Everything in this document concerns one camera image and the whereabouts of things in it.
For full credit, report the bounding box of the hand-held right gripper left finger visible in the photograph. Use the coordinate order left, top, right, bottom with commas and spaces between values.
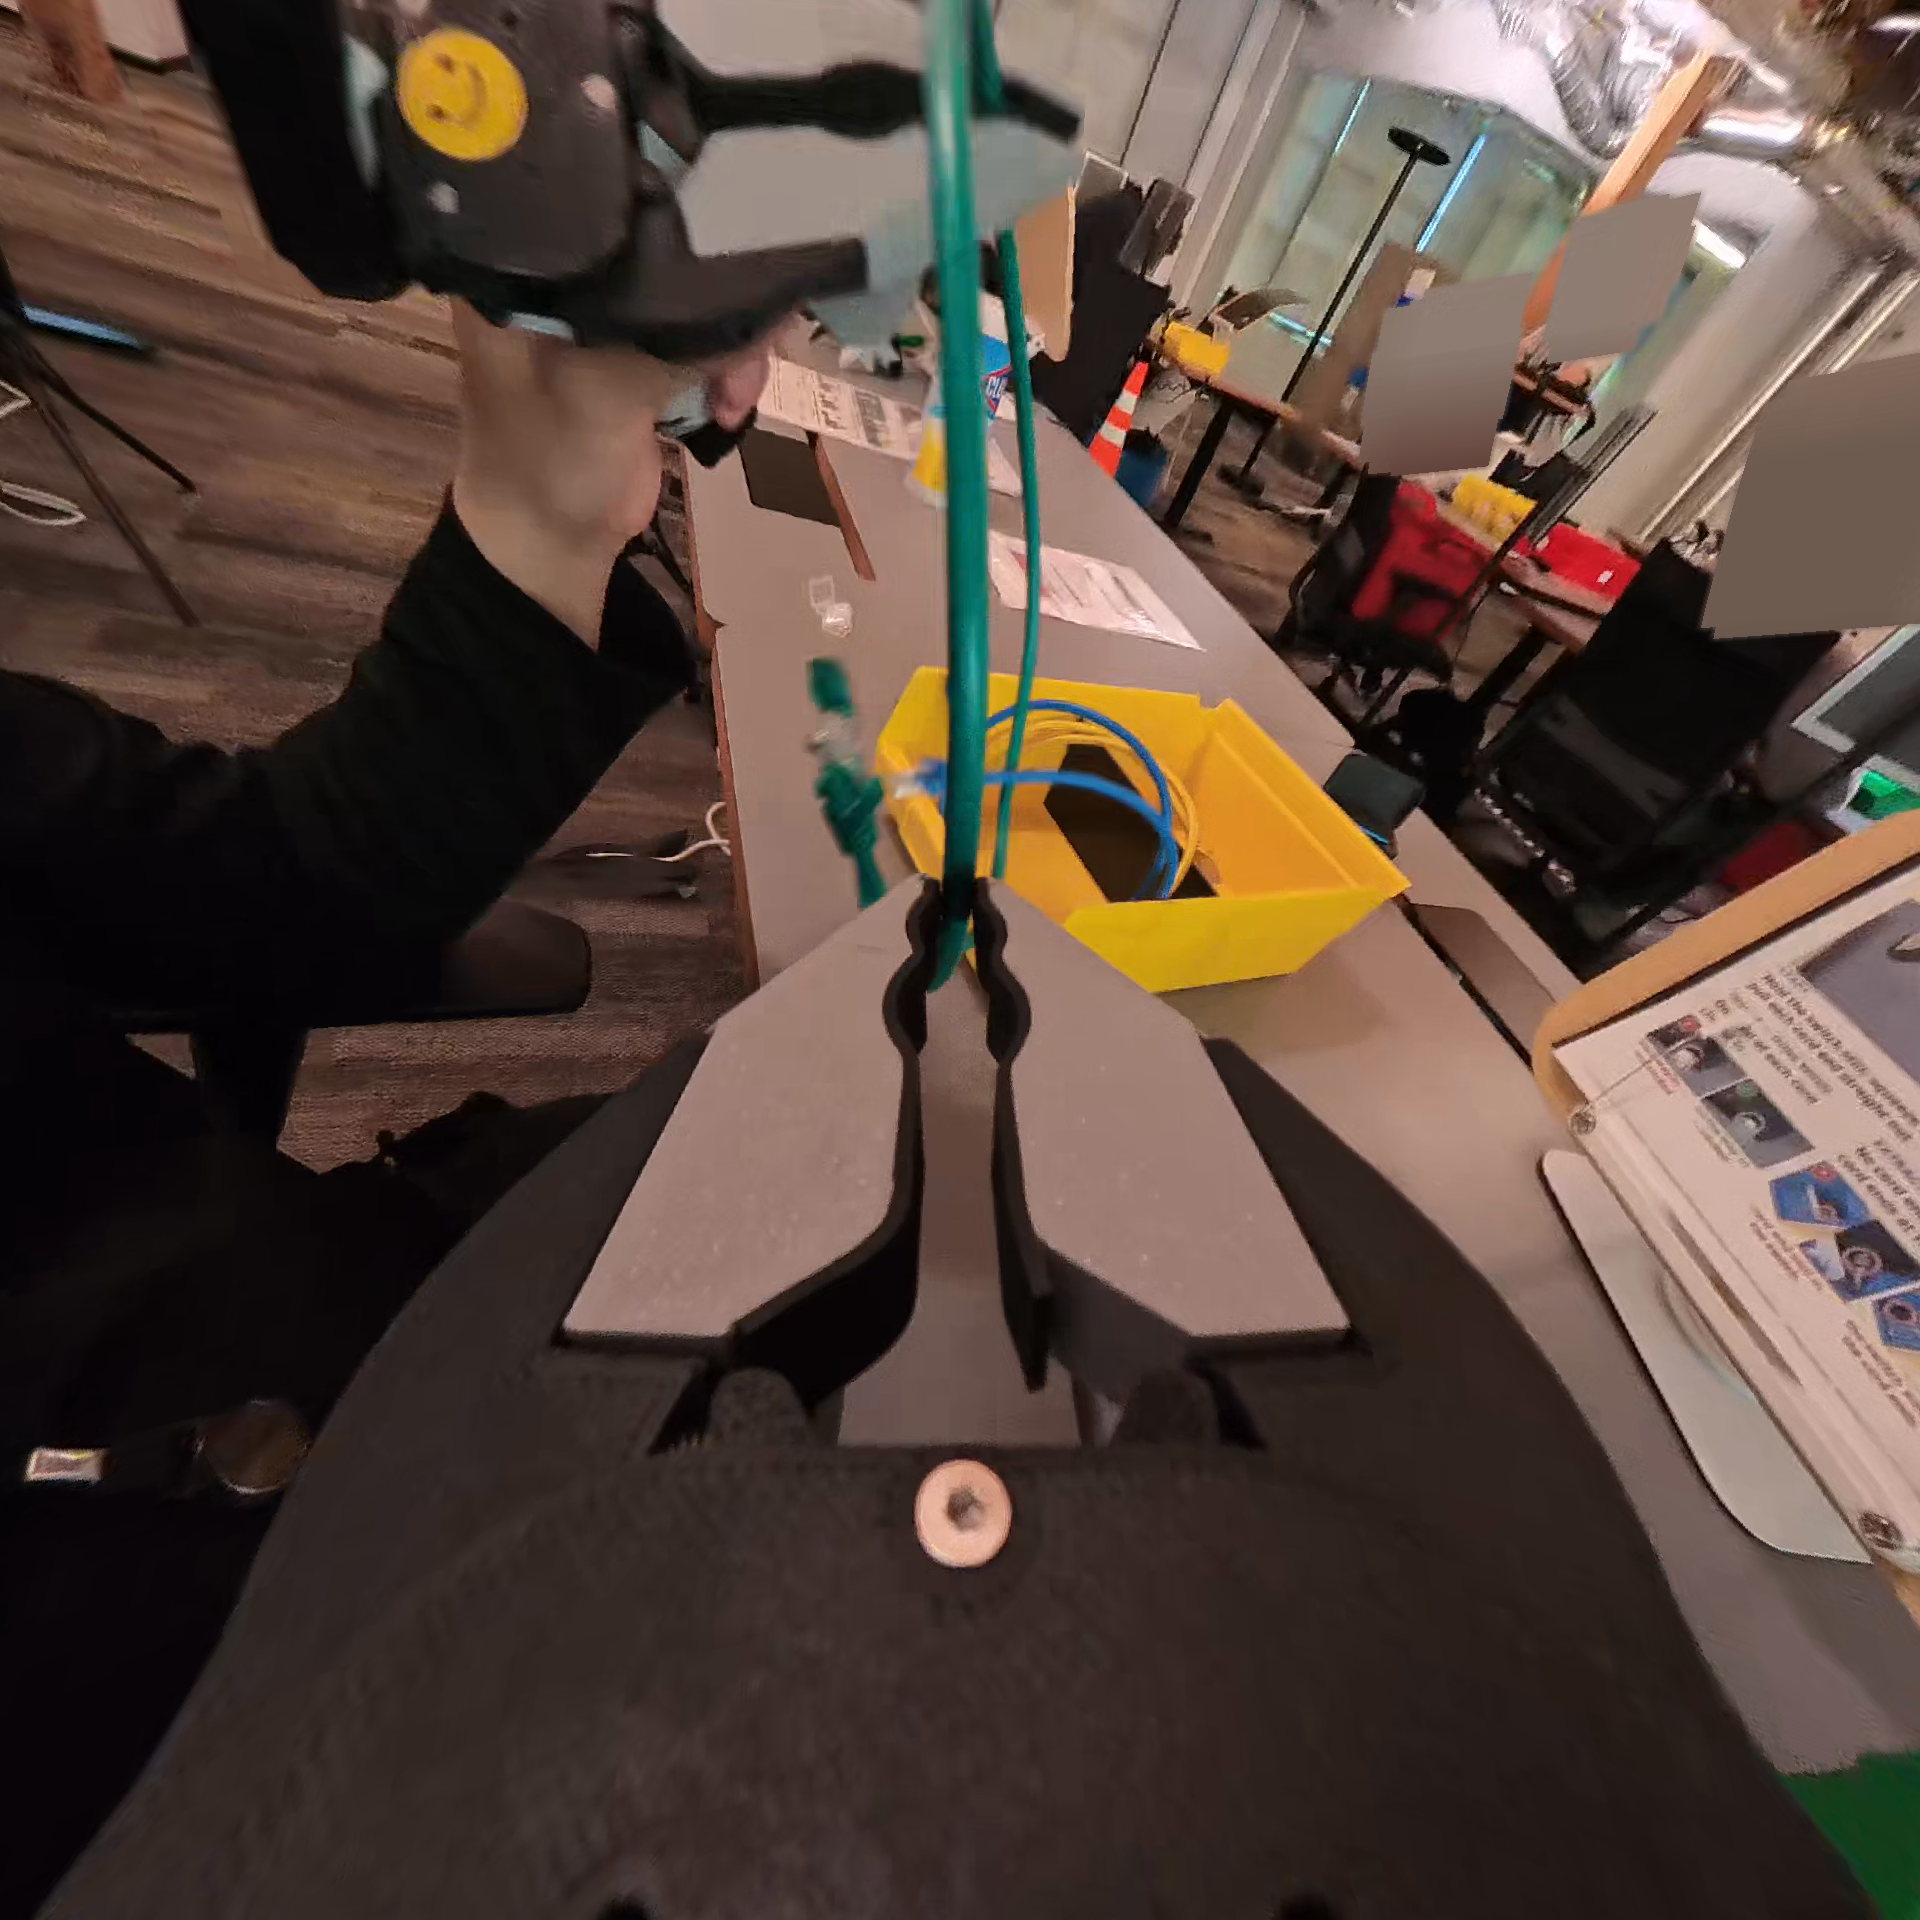
558, 873, 927, 1409

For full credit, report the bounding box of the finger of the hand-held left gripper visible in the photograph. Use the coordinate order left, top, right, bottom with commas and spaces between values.
597, 124, 1079, 361
645, 0, 1085, 147

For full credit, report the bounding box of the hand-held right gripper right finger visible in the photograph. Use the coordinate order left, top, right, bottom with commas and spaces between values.
971, 873, 1355, 1393

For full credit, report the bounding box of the yellow plastic bin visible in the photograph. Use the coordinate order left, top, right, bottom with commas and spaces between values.
872, 668, 1412, 994

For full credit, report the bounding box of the green ethernet cable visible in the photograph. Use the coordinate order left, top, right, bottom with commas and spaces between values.
805, 0, 1050, 999

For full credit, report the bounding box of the blue ethernet cable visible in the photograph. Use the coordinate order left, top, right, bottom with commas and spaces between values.
895, 703, 1190, 906

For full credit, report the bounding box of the person's left forearm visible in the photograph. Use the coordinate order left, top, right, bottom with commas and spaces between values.
0, 503, 700, 1051

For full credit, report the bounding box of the person's left hand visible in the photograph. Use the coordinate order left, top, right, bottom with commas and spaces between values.
448, 304, 778, 649

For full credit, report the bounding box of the printed paper sheet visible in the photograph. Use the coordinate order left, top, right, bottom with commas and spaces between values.
755, 355, 942, 456

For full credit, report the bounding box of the orange traffic cone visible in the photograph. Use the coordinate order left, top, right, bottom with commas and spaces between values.
1085, 359, 1152, 483

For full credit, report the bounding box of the paper in plastic sleeve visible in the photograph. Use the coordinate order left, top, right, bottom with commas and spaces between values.
988, 540, 1205, 655

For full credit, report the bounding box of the black floor lamp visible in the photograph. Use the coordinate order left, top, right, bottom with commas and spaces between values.
1219, 127, 1451, 501

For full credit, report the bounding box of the black tripod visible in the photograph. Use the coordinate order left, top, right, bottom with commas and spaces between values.
0, 248, 204, 628

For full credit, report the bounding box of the round metal clip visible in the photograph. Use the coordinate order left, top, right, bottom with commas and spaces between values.
22, 1400, 314, 1501

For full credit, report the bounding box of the wooden instruction board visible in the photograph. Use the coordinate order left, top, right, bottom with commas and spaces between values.
1528, 817, 1920, 1613

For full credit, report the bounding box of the person's black clothing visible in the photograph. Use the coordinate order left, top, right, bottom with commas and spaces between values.
0, 1020, 602, 1920

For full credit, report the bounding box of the red bag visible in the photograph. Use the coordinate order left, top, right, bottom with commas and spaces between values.
1347, 481, 1490, 636

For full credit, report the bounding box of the green plastic bin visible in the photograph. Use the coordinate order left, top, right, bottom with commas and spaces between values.
1775, 1747, 1920, 1920

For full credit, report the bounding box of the yellow ethernet cable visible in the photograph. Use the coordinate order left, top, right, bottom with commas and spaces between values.
982, 714, 1205, 906

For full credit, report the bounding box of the silver air duct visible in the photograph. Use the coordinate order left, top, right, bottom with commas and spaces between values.
1493, 0, 1920, 213

